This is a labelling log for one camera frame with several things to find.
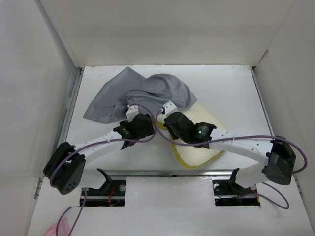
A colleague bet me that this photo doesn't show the cream quilted pillow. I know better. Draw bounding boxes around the cream quilted pillow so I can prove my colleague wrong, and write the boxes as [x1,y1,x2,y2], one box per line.
[154,102,235,169]

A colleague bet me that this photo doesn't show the grey fabric pillowcase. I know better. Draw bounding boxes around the grey fabric pillowcase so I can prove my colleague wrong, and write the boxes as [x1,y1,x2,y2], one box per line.
[83,67,197,123]

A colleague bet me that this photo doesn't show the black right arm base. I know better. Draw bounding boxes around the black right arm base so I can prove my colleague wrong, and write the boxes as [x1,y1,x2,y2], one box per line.
[212,168,260,207]

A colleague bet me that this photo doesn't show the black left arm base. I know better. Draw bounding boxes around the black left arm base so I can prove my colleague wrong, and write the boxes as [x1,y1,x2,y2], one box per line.
[79,168,126,207]

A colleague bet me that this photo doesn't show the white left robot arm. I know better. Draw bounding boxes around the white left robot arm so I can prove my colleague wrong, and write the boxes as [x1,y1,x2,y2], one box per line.
[43,114,155,195]

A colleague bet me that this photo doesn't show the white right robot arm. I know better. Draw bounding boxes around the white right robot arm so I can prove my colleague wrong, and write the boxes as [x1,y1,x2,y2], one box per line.
[164,112,296,194]

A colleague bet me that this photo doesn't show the pink cloth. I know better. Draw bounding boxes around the pink cloth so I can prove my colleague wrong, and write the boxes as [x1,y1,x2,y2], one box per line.
[45,218,70,236]

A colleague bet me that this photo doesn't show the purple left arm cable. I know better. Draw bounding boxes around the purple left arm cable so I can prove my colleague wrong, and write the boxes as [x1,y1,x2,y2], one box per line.
[50,104,158,236]

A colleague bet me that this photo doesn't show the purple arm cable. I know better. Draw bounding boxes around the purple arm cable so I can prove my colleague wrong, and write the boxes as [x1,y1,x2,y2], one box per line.
[50,104,158,236]
[156,108,308,210]

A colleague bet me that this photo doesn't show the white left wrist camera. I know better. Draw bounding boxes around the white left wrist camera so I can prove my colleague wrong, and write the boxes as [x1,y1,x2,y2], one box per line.
[126,105,139,122]

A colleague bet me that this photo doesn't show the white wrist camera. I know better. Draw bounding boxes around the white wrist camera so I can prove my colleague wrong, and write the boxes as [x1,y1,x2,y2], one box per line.
[162,101,178,116]
[126,105,139,122]

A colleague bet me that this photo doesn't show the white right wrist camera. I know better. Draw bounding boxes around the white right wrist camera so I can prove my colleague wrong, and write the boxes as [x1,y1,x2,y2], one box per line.
[162,101,178,116]

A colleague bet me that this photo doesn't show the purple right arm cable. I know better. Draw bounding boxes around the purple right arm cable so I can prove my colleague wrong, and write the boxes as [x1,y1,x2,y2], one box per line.
[156,108,308,210]

